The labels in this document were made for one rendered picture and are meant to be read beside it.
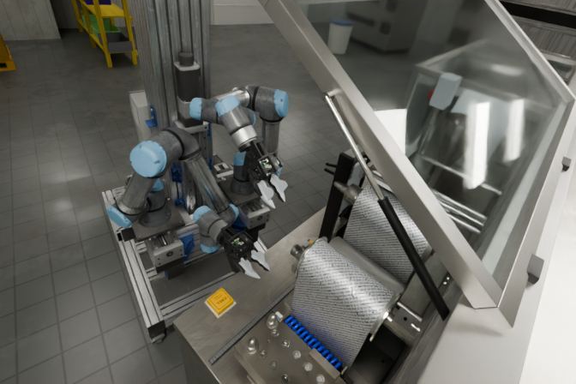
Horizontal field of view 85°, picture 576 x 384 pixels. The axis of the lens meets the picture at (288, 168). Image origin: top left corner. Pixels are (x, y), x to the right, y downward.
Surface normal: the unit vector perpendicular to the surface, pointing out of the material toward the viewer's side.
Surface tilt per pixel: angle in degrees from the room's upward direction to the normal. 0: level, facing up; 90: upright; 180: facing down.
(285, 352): 0
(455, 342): 0
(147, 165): 83
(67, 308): 0
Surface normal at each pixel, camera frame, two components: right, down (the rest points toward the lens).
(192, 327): 0.11, -0.80
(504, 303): 0.49, -0.42
